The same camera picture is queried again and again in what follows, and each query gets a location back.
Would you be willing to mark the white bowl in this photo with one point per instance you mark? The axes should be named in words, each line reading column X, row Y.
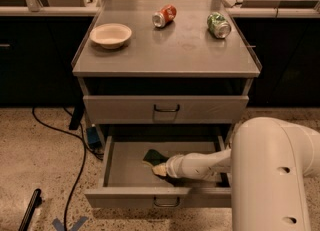
column 111, row 36

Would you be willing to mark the grey open middle drawer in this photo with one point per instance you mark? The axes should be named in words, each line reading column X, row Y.
column 128, row 182

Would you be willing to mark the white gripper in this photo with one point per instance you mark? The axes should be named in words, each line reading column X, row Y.
column 174, row 168

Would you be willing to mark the black counter cabinet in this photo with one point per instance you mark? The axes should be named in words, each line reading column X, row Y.
column 36, row 54

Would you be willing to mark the grey upper drawer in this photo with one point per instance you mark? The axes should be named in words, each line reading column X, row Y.
column 164, row 109

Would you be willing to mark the green and yellow sponge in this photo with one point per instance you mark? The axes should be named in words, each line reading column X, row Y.
column 153, row 158

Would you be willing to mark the grey drawer cabinet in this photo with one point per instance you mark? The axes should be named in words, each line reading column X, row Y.
column 182, row 59

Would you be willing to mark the black bar on floor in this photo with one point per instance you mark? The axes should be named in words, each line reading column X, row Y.
column 34, row 202

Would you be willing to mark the green soda can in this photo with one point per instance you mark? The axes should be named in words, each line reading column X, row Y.
column 218, row 25

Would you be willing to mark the red soda can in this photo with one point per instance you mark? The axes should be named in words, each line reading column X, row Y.
column 164, row 16

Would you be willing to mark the blue power adapter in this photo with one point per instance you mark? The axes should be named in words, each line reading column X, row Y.
column 93, row 138

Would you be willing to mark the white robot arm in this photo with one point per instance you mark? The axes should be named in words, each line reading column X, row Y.
column 268, row 160

